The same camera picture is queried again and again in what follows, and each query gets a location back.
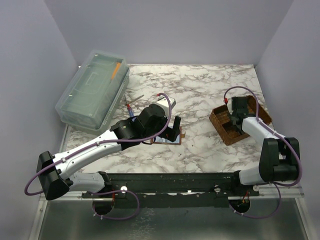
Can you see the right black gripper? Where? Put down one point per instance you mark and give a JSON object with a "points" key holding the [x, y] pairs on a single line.
{"points": [[233, 113]]}

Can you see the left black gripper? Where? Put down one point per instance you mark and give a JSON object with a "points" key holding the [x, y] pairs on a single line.
{"points": [[172, 133]]}

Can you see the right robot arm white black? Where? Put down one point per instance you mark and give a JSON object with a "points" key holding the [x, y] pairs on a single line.
{"points": [[278, 160]]}

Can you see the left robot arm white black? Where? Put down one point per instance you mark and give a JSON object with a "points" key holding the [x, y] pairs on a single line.
{"points": [[58, 173]]}

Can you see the brown woven wicker tray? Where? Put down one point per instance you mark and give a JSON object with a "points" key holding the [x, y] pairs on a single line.
{"points": [[221, 121]]}

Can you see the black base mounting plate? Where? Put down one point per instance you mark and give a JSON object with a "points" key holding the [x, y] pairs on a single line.
{"points": [[172, 190]]}

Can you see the orange pencil in box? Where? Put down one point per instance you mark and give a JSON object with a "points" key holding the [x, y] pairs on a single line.
{"points": [[118, 65]]}

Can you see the clear plastic storage box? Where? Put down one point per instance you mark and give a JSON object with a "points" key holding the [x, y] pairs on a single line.
{"points": [[90, 94]]}

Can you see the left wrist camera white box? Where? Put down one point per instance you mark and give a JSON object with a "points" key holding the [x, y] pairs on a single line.
{"points": [[163, 103]]}

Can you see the aluminium rail frame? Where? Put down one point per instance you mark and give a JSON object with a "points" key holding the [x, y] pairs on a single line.
{"points": [[276, 213]]}

